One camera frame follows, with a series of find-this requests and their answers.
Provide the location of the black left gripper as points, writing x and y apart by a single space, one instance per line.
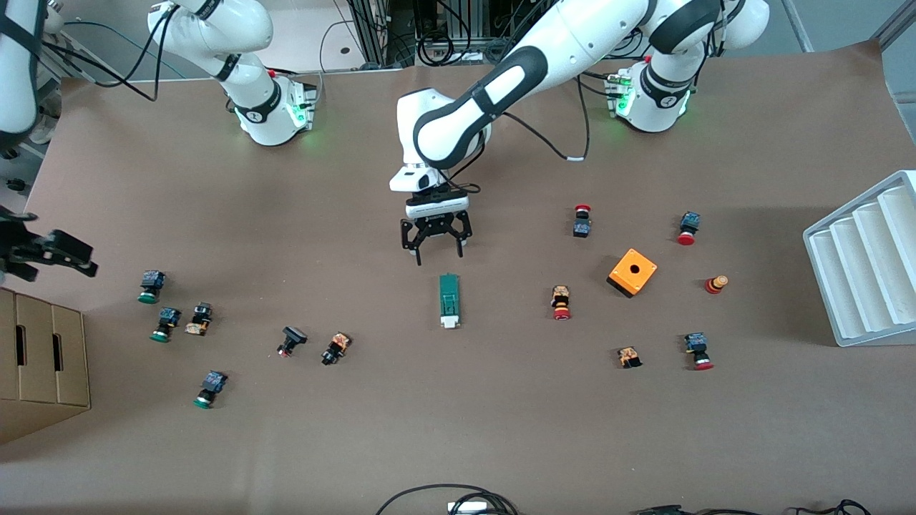
436 227

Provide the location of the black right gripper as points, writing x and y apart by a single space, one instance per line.
34 250

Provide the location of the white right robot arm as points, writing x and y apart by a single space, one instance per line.
215 28

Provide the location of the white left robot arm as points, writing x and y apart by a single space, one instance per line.
558 36

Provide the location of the green pushbutton with blue block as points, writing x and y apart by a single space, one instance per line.
152 285
211 386
166 322

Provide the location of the brown cardboard box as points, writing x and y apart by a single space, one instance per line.
36 357

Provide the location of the grey metal machine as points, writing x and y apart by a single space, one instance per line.
21 164

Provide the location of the red button with orange block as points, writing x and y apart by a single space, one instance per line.
561 302

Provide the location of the red button with black block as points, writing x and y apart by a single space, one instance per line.
582 225

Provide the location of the black button with orange block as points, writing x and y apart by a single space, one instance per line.
335 348

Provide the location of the black square button red stem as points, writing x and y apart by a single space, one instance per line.
292 337

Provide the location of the orange black contact block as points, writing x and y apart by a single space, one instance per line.
629 357

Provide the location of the white side table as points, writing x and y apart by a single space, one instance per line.
300 43

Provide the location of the red mushroom button blue block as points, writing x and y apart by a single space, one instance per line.
688 227
698 349

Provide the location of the white plug box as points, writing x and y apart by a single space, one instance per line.
469 508

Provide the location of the small red yellow button head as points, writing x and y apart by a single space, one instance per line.
715 285

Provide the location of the white stepped plastic tray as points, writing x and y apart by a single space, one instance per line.
859 286

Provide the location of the orange button enclosure box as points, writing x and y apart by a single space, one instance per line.
622 275

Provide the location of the aluminium frame rack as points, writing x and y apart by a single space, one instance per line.
379 28

